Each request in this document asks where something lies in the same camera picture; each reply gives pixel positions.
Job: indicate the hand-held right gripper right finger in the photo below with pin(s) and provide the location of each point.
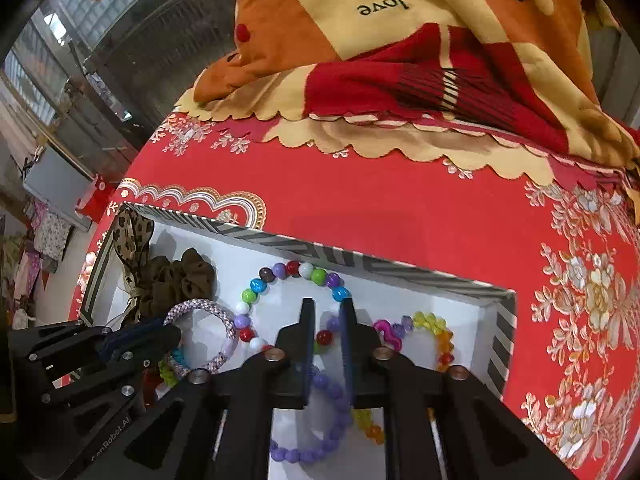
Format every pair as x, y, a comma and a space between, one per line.
346, 355

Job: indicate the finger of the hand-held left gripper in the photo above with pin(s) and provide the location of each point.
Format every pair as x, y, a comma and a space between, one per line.
100, 395
130, 337

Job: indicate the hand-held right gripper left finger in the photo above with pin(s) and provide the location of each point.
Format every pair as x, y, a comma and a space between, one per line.
306, 345

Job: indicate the dark red satin scrunchie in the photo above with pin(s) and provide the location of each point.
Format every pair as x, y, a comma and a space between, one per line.
151, 386

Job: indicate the leopard print scrunchie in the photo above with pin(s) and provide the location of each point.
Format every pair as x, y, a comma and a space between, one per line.
131, 232

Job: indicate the white box with striped rim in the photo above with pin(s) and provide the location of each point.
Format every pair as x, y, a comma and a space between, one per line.
450, 320

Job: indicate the dark brown scrunchie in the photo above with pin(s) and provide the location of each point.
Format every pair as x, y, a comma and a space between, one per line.
170, 280

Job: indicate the hanging patterned clothes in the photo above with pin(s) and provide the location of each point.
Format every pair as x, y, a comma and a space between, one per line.
40, 250

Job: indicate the red floral tablecloth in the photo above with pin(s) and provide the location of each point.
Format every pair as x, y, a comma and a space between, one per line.
400, 220

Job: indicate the grey flat panel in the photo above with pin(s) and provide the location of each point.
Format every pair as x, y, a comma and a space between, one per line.
55, 182

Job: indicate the dark metal gate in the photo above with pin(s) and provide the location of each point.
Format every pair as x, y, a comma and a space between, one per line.
165, 50

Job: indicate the orange and red blanket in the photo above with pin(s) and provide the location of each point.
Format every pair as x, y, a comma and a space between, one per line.
350, 35

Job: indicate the glass block window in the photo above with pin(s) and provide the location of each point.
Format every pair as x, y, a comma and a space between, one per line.
100, 10

